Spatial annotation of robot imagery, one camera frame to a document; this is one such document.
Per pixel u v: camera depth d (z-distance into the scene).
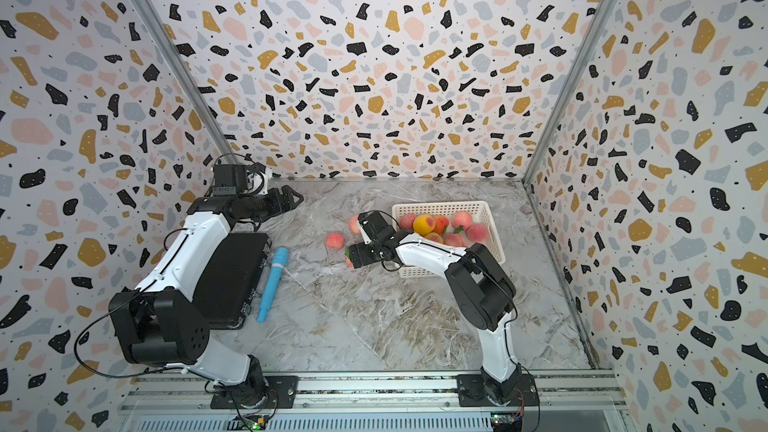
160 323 0.43
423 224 0.98
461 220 1.03
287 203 0.76
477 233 0.99
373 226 0.73
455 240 0.97
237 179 0.66
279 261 0.95
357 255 0.83
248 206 0.69
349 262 0.92
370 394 0.75
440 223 1.02
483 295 0.50
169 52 0.84
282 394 0.73
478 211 1.08
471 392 0.73
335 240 0.98
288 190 0.77
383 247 0.71
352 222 1.03
